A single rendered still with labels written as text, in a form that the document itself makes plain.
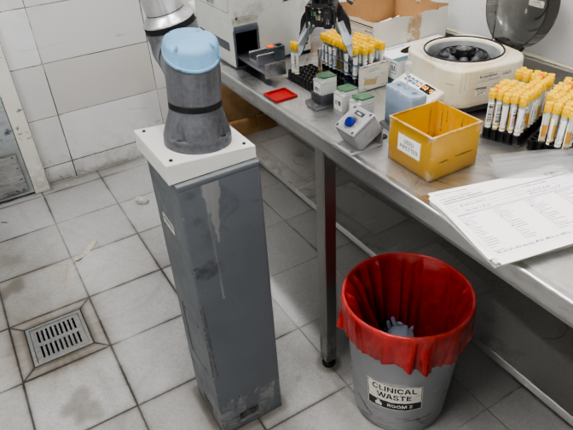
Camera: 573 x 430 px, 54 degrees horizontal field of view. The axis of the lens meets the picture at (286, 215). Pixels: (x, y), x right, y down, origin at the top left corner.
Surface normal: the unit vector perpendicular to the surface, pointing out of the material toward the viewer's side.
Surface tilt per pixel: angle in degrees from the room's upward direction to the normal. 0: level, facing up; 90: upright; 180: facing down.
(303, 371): 0
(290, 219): 0
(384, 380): 94
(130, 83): 90
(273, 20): 90
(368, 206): 0
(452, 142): 90
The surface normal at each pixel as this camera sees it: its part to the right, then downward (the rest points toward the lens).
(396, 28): 0.57, 0.51
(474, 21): -0.86, 0.33
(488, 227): -0.06, -0.81
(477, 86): 0.37, 0.51
